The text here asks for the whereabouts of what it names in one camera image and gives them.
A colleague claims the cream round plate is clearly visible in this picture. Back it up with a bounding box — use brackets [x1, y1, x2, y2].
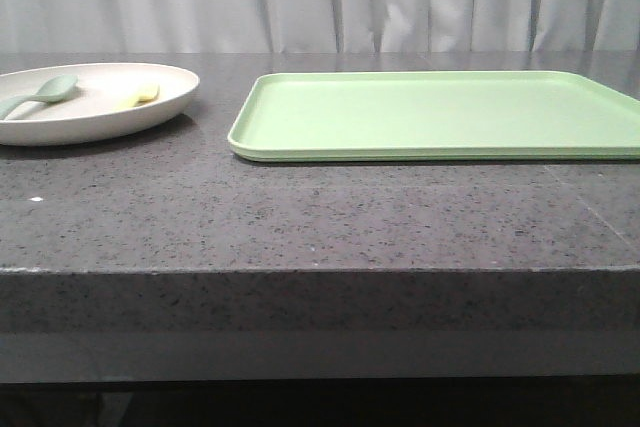
[1, 62, 200, 146]

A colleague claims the light green serving tray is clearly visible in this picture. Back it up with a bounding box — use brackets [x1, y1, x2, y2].
[228, 70, 639, 162]

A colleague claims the pale green plastic spoon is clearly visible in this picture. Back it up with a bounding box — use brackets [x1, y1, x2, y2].
[1, 75, 78, 120]

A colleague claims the yellow plastic fork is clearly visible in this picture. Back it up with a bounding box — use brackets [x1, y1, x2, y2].
[115, 83, 160, 111]

